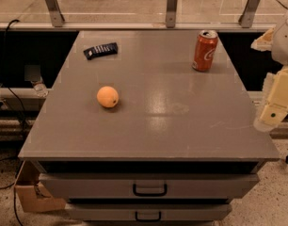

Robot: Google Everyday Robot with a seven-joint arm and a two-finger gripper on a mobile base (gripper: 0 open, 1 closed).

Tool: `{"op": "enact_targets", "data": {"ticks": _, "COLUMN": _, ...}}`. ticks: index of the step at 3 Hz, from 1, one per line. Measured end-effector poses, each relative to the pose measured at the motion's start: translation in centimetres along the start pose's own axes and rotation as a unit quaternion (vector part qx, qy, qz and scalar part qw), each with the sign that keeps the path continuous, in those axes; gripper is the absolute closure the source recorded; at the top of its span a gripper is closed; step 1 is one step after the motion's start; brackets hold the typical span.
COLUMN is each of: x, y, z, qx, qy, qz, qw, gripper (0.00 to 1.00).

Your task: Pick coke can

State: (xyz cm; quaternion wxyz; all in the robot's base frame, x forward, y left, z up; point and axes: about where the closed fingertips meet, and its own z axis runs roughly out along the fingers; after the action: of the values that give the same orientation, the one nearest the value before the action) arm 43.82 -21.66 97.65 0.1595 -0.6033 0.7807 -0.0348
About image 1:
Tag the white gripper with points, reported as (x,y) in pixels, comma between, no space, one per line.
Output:
(285,42)

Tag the orange coke can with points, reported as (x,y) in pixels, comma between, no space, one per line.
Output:
(204,51)

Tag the grey drawer cabinet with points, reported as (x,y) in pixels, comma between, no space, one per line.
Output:
(170,119)

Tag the orange fruit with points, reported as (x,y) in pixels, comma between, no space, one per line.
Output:
(107,97)

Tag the lower grey drawer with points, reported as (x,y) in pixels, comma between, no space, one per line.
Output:
(148,212)

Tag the grey drawer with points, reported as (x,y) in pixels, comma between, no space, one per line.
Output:
(148,212)
(148,186)

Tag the upper grey drawer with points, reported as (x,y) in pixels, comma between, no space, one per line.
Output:
(148,186)

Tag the cardboard box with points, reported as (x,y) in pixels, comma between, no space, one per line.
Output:
(32,194)

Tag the right metal railing bracket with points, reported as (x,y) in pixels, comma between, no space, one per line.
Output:
(247,17)

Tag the metal railing bracket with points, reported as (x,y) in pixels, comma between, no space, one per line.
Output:
(171,10)
(247,17)
(56,16)

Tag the middle metal railing bracket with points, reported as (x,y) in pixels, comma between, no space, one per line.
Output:
(171,10)

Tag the left metal railing bracket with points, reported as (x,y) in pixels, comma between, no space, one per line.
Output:
(56,16)

